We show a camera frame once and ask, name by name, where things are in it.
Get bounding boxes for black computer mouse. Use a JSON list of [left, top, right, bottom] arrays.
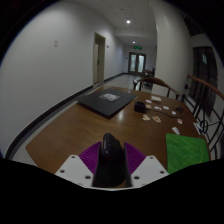
[[92, 132, 130, 188]]

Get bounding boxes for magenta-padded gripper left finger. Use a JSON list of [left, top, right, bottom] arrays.
[[54, 141, 103, 188]]

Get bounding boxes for small black round cup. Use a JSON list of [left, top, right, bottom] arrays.
[[133, 101, 147, 114]]

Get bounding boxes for brown wooden chair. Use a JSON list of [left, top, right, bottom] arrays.
[[132, 76, 181, 101]]

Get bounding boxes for green mouse pad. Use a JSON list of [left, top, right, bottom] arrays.
[[165, 133, 211, 175]]

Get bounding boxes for black closed laptop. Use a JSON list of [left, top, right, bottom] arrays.
[[75, 87, 138, 119]]

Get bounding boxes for beige side door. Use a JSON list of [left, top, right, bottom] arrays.
[[92, 32, 107, 85]]

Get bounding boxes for small beige box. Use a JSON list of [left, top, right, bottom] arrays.
[[150, 95, 163, 103]]

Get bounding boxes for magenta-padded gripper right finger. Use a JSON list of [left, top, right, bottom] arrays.
[[123, 142, 170, 189]]

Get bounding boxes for glass double door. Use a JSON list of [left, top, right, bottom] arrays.
[[128, 51, 147, 76]]

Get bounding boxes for black railing with wooden handrail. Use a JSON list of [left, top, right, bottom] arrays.
[[181, 73, 224, 162]]

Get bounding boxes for dark framed window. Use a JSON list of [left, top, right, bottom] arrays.
[[191, 46, 219, 116]]

